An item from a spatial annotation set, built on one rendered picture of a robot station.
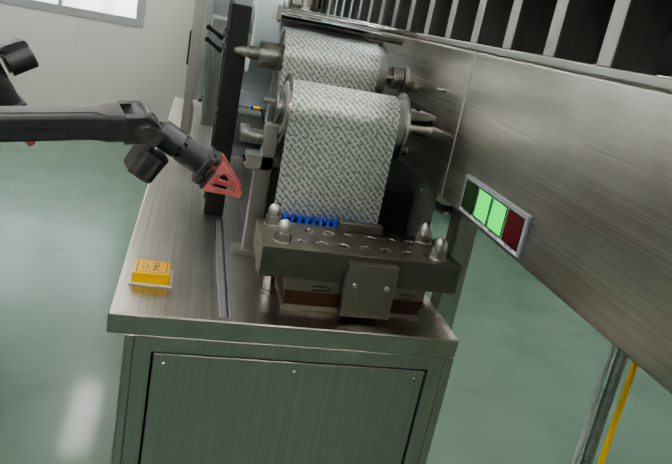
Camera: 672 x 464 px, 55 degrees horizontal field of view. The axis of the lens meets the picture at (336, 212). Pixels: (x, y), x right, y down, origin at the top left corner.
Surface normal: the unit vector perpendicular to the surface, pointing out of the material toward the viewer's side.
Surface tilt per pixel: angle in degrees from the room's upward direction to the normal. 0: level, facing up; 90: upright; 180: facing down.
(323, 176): 90
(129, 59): 90
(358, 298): 90
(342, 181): 90
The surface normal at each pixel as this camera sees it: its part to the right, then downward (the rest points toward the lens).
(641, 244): -0.97, -0.12
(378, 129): 0.18, 0.32
